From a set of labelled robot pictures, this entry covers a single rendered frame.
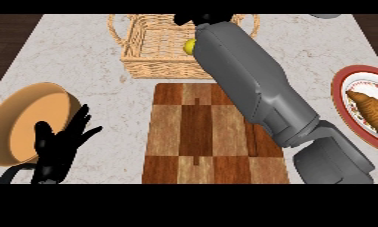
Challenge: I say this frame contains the checkered wooden cutting board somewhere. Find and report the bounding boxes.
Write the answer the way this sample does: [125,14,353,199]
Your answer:
[140,82,292,185]

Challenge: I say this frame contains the red rimmed patterned plate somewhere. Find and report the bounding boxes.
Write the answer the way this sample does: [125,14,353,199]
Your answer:
[329,64,378,149]

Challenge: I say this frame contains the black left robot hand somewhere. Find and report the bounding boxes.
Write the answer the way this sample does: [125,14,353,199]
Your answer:
[29,103,105,185]

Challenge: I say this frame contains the yellow lemon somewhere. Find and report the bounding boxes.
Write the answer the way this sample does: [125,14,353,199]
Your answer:
[181,38,198,56]

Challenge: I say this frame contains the tan wooden bowl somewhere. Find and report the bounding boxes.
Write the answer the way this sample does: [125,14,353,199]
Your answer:
[0,81,84,168]

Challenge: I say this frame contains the wicker basket with handles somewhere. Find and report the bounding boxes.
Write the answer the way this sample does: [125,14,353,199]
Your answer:
[106,13,261,80]

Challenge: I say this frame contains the brown croissant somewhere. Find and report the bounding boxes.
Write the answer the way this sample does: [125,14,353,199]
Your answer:
[344,90,378,133]

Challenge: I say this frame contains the grey rounded object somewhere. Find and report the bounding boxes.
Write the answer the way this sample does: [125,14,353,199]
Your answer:
[308,13,344,20]

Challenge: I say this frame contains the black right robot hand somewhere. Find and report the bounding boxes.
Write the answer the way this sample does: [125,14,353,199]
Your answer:
[173,13,236,27]

